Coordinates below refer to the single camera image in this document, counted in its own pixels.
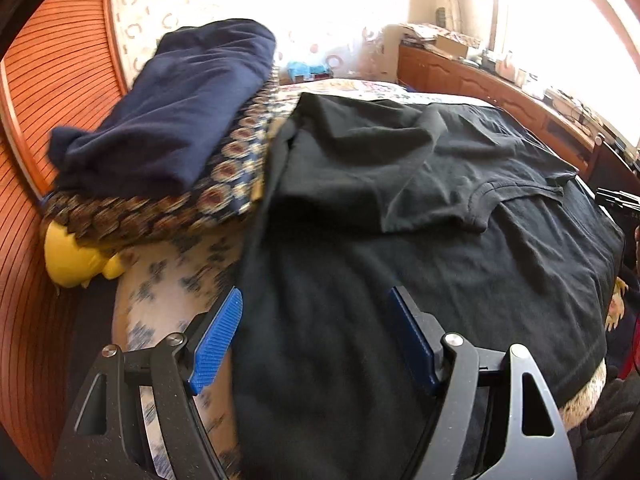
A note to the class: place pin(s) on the cardboard box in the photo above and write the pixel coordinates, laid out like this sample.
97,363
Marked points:
452,45

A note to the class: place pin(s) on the brown medallion patterned blanket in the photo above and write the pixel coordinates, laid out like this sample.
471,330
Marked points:
200,210

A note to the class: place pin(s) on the wooden low cabinet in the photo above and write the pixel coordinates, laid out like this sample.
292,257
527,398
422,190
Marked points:
475,80

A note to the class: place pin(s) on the pink floral quilt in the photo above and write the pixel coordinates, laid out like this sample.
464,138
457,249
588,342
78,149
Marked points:
360,87

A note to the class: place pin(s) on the yellow plush toy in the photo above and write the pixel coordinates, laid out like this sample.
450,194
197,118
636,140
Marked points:
75,260

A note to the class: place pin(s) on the black printed t-shirt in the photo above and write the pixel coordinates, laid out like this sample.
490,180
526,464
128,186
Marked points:
425,260

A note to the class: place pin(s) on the wooden framed window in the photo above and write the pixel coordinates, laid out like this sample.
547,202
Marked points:
575,35

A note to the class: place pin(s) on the wooden slatted wardrobe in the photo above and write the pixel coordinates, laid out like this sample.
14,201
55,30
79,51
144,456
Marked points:
30,210

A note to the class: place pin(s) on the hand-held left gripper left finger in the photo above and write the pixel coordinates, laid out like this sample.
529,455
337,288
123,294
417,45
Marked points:
215,345

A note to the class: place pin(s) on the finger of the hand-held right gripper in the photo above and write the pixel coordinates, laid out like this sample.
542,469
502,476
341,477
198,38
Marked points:
615,195

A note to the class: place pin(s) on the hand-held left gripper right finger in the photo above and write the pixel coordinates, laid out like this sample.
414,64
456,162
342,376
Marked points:
412,340

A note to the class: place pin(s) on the navy blue folded garment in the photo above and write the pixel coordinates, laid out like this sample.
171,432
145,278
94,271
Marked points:
175,110

